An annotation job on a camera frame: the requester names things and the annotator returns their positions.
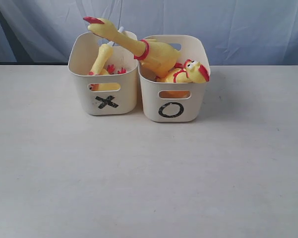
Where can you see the cream bin marked O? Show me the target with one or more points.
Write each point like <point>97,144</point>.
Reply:
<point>174,102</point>

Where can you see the headless yellow rubber chicken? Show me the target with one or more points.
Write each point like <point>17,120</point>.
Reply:
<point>110,70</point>

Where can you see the cream bin marked X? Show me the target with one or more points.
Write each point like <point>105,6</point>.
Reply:
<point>103,94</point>

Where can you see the yellow chicken neck white tube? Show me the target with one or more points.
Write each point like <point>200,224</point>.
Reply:
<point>104,53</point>

